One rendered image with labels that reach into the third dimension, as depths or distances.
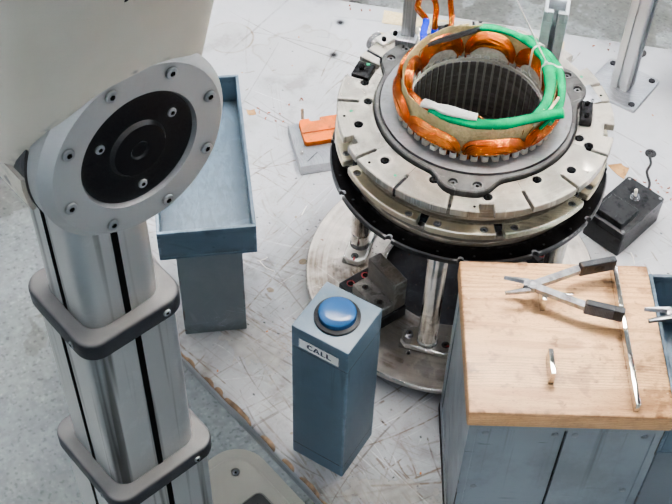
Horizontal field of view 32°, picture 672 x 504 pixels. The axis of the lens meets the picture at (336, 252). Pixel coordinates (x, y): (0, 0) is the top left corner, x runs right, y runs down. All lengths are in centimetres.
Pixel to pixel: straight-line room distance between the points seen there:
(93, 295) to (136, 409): 18
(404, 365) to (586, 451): 34
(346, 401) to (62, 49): 67
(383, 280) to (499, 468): 35
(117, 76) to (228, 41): 116
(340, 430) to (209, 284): 26
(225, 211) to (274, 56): 61
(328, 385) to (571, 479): 27
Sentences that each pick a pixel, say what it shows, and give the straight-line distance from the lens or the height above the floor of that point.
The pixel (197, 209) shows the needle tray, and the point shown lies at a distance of 136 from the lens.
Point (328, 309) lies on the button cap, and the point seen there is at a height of 104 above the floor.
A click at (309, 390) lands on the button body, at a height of 93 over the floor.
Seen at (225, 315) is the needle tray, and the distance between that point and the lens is 153.
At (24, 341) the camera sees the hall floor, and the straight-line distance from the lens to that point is 257.
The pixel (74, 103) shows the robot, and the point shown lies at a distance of 79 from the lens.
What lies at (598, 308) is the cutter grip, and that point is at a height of 109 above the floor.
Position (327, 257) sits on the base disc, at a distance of 160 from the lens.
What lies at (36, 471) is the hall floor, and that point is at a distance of 239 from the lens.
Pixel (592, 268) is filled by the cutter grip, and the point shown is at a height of 109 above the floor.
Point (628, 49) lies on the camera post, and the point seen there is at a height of 86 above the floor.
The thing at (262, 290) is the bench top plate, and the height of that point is 78.
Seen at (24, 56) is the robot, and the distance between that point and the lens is 73.
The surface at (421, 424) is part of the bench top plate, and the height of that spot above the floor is 78.
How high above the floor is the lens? 203
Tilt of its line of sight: 50 degrees down
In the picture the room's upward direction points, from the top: 2 degrees clockwise
